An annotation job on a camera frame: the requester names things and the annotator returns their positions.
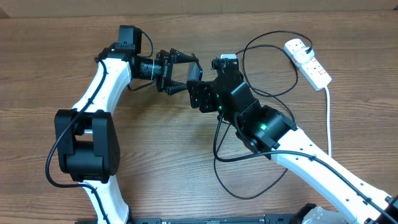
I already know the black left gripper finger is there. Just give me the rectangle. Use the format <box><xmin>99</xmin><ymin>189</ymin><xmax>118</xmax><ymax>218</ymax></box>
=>
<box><xmin>170</xmin><ymin>48</ymin><xmax>198</xmax><ymax>63</ymax></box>
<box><xmin>165</xmin><ymin>80</ymin><xmax>187</xmax><ymax>95</ymax></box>

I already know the blue Samsung Galaxy smartphone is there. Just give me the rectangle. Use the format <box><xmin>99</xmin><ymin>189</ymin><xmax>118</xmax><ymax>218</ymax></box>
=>
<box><xmin>187</xmin><ymin>61</ymin><xmax>203</xmax><ymax>80</ymax></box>

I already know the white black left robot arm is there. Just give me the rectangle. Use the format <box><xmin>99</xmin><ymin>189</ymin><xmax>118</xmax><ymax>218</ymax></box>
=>
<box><xmin>45</xmin><ymin>25</ymin><xmax>203</xmax><ymax>223</ymax></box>

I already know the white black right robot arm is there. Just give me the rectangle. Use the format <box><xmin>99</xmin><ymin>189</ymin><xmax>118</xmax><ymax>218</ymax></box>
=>
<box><xmin>187</xmin><ymin>58</ymin><xmax>397</xmax><ymax>223</ymax></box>

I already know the white USB charger adapter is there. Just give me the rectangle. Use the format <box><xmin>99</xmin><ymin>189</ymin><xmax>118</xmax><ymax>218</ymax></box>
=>
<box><xmin>293</xmin><ymin>47</ymin><xmax>315</xmax><ymax>65</ymax></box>

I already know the white power strip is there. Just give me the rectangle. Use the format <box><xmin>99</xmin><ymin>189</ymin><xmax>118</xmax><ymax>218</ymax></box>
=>
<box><xmin>284</xmin><ymin>39</ymin><xmax>332</xmax><ymax>91</ymax></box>

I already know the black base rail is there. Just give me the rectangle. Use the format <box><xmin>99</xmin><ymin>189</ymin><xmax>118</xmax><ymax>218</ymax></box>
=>
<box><xmin>74</xmin><ymin>213</ymin><xmax>312</xmax><ymax>224</ymax></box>

